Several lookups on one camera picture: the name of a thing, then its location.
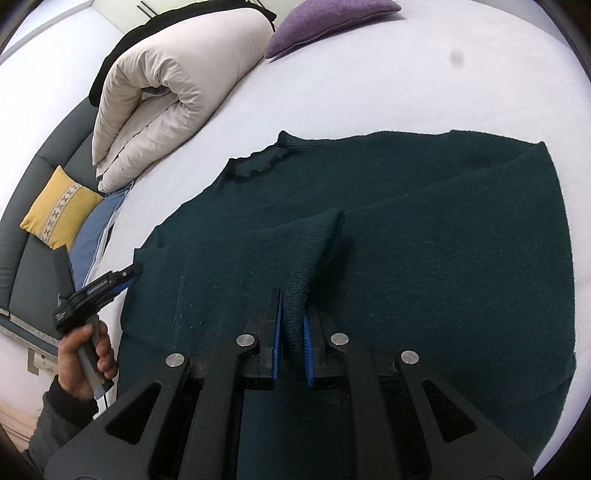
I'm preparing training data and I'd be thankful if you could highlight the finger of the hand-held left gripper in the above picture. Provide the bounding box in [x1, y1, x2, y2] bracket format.
[113, 261, 144, 297]

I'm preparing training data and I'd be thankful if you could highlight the dark green knit sweater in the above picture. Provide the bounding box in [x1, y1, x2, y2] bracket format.
[115, 130, 578, 480]

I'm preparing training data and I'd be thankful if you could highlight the person's left forearm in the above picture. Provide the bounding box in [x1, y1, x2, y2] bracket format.
[22, 375, 100, 472]

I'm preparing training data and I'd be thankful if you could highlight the purple cushion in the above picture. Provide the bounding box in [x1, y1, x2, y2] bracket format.
[264, 0, 402, 61]

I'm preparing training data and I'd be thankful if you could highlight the grey padded headboard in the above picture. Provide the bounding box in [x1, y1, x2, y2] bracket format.
[0, 97, 100, 344]

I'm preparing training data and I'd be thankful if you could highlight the white bed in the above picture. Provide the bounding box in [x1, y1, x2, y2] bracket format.
[95, 0, 588, 468]

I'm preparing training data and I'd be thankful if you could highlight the blue pillow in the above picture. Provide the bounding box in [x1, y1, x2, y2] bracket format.
[69, 182, 134, 289]

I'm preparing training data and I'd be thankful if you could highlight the person's left hand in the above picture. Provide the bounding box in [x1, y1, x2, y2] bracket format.
[56, 320, 119, 402]

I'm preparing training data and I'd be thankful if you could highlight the white wardrobe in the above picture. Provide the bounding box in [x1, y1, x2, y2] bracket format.
[92, 0, 252, 24]

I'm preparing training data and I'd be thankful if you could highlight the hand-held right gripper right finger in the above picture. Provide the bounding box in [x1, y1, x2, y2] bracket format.
[303, 308, 534, 480]

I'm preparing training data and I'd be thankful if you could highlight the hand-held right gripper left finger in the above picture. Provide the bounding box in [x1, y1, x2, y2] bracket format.
[44, 288, 283, 480]

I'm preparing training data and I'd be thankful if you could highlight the yellow patterned cushion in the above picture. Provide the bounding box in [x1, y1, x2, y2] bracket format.
[19, 165, 105, 252]

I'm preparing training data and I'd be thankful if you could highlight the beige folded duvet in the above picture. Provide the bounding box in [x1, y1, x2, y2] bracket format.
[91, 8, 278, 193]

